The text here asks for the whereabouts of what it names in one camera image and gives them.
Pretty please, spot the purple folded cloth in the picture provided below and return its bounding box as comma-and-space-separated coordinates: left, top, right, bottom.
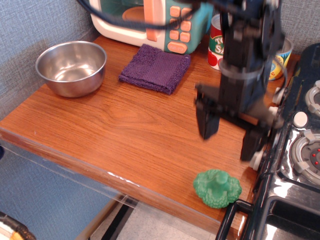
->
119, 44, 191, 95

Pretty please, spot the black toy stove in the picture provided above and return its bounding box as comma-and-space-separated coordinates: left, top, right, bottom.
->
216, 43, 320, 240

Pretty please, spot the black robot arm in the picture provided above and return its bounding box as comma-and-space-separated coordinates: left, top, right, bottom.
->
195, 0, 285, 161

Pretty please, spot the stainless steel bowl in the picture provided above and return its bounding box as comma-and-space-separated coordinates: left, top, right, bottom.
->
35, 41, 107, 98

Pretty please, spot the toy microwave oven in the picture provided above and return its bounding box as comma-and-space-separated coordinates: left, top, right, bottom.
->
89, 0, 214, 54

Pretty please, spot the tomato sauce can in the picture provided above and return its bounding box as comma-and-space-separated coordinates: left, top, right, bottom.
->
207, 14, 224, 70

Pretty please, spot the pineapple slices can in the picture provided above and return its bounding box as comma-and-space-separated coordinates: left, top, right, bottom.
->
269, 37, 294, 81

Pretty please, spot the orange black object bottom left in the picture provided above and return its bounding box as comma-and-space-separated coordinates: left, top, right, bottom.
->
0, 212, 36, 240

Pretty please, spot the green toy broccoli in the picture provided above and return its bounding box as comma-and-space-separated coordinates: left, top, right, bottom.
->
193, 169, 242, 209

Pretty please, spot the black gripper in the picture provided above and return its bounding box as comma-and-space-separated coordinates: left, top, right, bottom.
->
195, 60, 284, 162

